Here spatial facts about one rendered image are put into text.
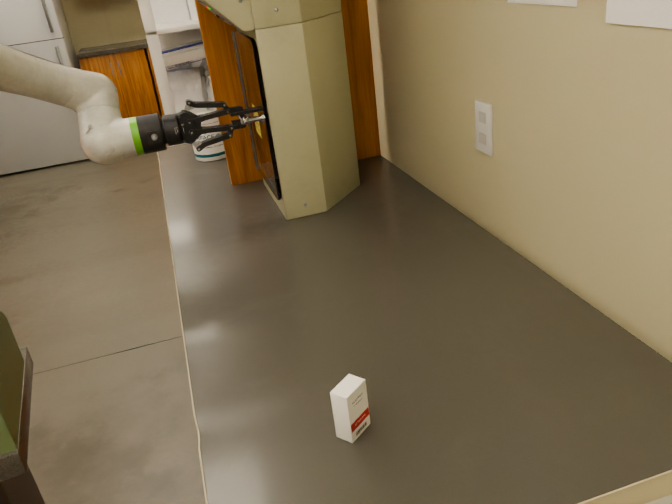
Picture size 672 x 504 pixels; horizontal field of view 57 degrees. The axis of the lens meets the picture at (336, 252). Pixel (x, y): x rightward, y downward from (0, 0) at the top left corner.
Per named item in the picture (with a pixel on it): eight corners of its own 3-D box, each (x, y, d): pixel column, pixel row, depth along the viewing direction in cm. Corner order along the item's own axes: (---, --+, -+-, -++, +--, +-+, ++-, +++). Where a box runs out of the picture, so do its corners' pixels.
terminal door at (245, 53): (260, 169, 186) (235, 29, 168) (282, 201, 159) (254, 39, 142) (257, 170, 186) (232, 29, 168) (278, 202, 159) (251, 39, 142)
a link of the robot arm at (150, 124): (135, 112, 155) (144, 148, 159) (135, 122, 145) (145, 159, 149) (159, 108, 156) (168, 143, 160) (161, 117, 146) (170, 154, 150)
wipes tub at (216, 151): (229, 148, 231) (221, 108, 224) (234, 157, 219) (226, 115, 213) (194, 155, 228) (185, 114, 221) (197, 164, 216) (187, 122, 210)
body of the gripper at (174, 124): (168, 151, 152) (206, 144, 154) (160, 117, 148) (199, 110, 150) (167, 144, 159) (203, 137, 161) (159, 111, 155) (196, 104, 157)
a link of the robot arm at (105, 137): (90, 175, 153) (79, 157, 143) (81, 130, 156) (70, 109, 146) (148, 164, 156) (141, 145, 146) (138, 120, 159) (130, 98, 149)
